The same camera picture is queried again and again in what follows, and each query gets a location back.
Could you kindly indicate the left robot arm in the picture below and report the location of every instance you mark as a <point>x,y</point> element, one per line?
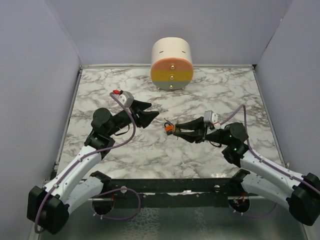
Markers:
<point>50,206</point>

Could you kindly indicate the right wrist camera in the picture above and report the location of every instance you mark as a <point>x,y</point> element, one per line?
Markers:
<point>210,119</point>

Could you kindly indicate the round three-drawer storage box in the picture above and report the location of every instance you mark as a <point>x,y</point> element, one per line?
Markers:
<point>171,64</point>

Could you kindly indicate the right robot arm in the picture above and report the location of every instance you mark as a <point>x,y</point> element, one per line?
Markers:
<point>298,193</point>

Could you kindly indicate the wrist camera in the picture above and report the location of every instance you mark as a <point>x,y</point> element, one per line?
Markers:
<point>126,98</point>
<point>210,119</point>

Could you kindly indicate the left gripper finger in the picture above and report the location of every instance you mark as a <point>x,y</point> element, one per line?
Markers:
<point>140,105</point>
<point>146,117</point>

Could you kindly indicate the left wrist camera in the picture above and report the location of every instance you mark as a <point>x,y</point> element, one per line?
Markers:
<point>126,98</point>

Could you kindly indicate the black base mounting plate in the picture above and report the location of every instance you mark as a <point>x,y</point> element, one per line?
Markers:
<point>167,192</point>

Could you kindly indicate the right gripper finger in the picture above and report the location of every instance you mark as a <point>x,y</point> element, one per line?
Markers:
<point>190,136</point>
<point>195,124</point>

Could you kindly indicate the orange black padlock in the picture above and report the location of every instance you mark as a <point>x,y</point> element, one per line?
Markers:
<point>168,127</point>

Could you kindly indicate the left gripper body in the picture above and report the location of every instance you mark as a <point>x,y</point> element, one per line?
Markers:
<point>136,117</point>

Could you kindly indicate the black-headed keys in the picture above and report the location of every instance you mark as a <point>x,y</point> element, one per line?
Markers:
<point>176,130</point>

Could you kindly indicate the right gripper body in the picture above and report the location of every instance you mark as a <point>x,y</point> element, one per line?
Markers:
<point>209,137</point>

